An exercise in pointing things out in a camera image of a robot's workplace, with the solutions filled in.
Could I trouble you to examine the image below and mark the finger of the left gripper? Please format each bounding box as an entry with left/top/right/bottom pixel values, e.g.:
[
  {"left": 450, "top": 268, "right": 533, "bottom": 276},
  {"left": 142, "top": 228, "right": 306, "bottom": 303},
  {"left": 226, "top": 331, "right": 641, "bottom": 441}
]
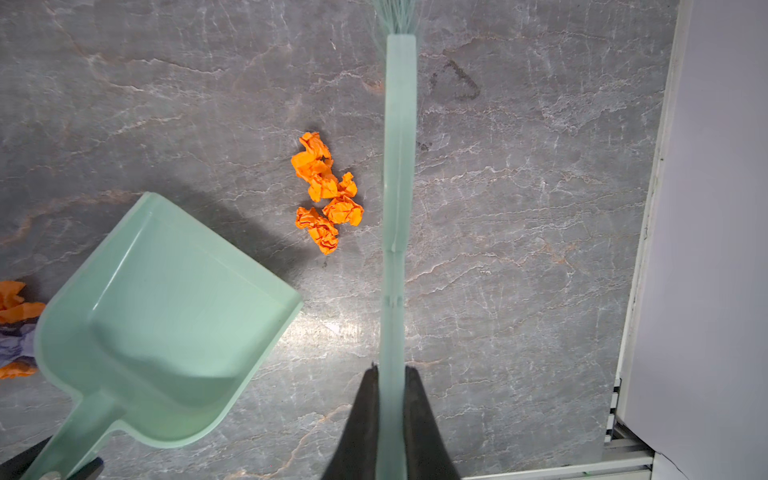
[{"left": 0, "top": 436, "right": 105, "bottom": 480}]

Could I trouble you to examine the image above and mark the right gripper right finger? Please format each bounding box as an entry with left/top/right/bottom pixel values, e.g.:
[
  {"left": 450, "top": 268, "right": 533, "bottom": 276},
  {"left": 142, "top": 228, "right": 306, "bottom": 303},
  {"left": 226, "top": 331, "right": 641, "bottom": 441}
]
[{"left": 404, "top": 366, "right": 461, "bottom": 480}]

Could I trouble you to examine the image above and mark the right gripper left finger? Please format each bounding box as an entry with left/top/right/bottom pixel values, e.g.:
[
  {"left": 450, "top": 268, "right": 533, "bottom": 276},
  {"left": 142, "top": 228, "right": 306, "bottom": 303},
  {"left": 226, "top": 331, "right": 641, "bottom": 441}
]
[{"left": 321, "top": 365, "right": 380, "bottom": 480}]

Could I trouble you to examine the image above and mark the green plastic dustpan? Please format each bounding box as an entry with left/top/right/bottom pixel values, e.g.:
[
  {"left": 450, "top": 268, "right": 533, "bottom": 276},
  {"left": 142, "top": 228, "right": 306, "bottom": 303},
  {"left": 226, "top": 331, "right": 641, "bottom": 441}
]
[{"left": 25, "top": 192, "right": 303, "bottom": 479}]

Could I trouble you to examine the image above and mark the green hand brush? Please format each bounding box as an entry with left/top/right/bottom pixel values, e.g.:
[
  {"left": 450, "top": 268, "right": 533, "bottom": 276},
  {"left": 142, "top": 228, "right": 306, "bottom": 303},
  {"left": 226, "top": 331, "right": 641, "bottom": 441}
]
[{"left": 372, "top": 1, "right": 418, "bottom": 479}]

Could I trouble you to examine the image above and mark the orange purple scraps lower centre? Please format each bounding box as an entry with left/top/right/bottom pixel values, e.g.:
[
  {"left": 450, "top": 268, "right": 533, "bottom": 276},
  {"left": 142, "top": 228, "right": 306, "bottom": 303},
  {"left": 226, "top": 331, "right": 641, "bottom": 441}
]
[{"left": 1, "top": 281, "right": 46, "bottom": 380}]

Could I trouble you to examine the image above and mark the orange scrap centre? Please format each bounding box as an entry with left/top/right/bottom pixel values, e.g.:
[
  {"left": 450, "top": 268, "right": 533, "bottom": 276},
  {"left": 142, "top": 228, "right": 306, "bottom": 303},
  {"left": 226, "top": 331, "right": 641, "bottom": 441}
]
[{"left": 291, "top": 132, "right": 365, "bottom": 255}]

